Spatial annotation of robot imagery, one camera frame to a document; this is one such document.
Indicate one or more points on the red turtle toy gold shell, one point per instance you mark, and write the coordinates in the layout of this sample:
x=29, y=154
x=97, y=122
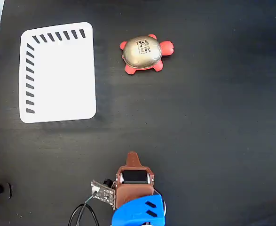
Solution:
x=142, y=53

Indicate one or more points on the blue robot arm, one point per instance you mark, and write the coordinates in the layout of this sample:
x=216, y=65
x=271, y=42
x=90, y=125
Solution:
x=137, y=212

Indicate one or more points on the white slotted tray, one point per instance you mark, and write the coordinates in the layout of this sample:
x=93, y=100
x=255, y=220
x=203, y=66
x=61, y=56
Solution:
x=57, y=80

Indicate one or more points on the bare camera circuit board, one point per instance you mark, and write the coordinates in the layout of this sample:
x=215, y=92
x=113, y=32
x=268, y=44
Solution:
x=103, y=193

